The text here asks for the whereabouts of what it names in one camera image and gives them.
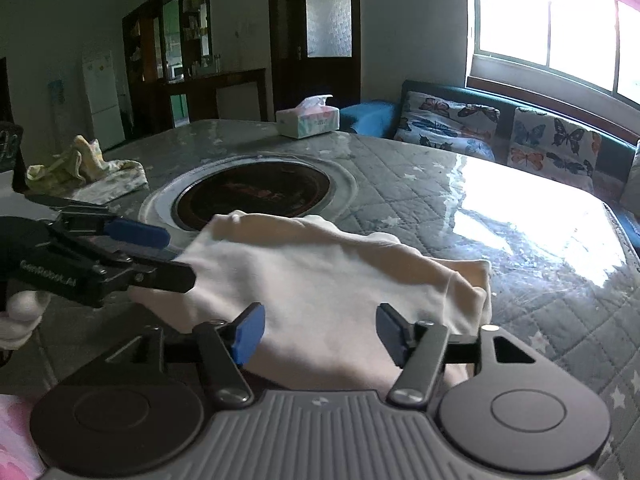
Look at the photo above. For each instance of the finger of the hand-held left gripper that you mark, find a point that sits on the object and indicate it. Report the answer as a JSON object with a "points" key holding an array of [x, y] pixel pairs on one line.
{"points": [[160, 275], [140, 234]]}

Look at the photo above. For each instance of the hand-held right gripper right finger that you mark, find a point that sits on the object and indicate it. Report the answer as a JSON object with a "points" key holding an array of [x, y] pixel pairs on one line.
{"points": [[392, 332]]}

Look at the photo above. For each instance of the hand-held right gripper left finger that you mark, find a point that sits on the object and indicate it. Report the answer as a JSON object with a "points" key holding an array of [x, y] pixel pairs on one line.
{"points": [[247, 330]]}

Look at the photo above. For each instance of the cream garment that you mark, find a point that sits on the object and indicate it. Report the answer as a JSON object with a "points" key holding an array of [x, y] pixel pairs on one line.
{"points": [[325, 285]]}

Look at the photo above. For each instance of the person's left hand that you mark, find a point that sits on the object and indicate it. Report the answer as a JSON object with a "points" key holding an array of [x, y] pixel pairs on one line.
{"points": [[20, 315]]}

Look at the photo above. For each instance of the light floral cloth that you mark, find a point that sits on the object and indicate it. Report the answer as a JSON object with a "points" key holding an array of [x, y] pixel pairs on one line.
{"points": [[117, 180]]}

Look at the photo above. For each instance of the pale yellow cloth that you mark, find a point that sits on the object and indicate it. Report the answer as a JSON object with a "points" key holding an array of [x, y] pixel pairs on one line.
{"points": [[65, 165]]}

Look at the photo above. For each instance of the black chair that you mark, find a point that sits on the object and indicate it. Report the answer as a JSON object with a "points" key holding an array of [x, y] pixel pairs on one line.
{"points": [[11, 160]]}

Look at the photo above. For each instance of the round black induction cooktop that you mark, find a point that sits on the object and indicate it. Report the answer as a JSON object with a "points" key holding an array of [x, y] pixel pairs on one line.
{"points": [[260, 192]]}

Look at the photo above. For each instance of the white refrigerator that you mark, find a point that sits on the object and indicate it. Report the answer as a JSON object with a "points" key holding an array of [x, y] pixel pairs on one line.
{"points": [[102, 105]]}

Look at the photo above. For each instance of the dark wooden cabinet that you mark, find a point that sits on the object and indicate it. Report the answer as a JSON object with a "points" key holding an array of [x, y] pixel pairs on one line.
{"points": [[150, 95]]}

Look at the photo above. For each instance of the pink printed cloth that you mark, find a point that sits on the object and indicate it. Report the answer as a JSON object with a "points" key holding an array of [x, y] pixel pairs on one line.
{"points": [[15, 440]]}

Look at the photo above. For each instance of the white tissue box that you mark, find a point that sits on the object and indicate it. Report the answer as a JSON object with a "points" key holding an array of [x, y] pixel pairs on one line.
{"points": [[305, 120]]}

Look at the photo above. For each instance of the dark wooden door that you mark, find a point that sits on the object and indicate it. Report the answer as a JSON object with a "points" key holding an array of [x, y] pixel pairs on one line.
{"points": [[285, 85]]}

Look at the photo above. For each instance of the butterfly print pillow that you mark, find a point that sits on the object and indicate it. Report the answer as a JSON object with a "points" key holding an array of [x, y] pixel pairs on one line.
{"points": [[445, 125], [555, 147]]}

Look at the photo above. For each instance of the blue sofa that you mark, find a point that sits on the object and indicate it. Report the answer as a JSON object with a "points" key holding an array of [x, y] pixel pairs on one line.
{"points": [[367, 115]]}

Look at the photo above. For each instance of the window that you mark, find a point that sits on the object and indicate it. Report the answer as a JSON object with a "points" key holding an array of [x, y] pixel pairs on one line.
{"points": [[545, 10]]}

